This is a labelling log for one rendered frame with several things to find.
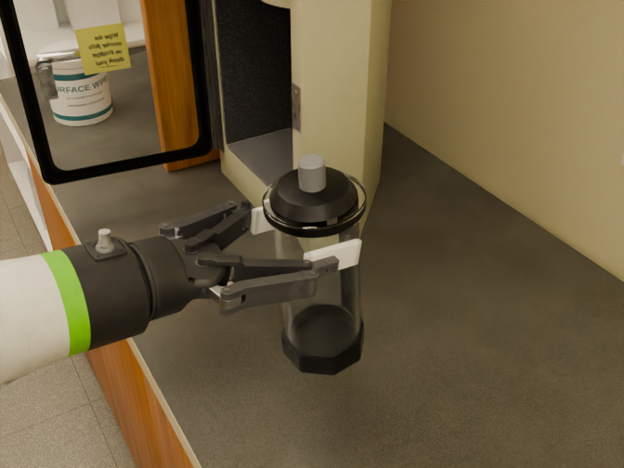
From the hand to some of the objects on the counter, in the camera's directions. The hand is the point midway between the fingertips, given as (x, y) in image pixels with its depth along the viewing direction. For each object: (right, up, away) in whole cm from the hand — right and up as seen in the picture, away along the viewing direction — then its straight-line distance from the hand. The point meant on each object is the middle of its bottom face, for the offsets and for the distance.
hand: (312, 234), depth 75 cm
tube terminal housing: (+1, +8, +54) cm, 55 cm away
